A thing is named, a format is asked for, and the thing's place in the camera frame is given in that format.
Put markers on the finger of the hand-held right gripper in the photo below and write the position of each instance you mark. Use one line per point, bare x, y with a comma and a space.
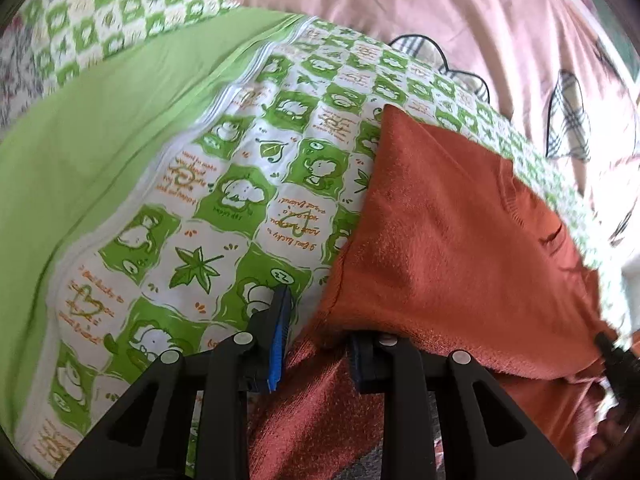
614, 360

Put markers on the orange knit sweater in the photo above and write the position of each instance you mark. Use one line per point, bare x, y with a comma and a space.
450, 240

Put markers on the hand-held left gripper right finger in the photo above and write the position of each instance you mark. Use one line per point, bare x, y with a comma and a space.
361, 366

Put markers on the green checkered animal-print quilt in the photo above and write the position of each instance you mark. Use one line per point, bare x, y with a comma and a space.
165, 170

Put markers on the floral bed sheet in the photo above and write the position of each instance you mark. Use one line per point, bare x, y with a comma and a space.
17, 70

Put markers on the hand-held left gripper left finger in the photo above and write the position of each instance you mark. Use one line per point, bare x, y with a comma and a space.
276, 345

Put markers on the green checkered pillow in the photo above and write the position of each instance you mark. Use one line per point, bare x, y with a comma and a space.
125, 5

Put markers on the pink heart-print quilt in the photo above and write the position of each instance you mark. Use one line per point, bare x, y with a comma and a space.
425, 5

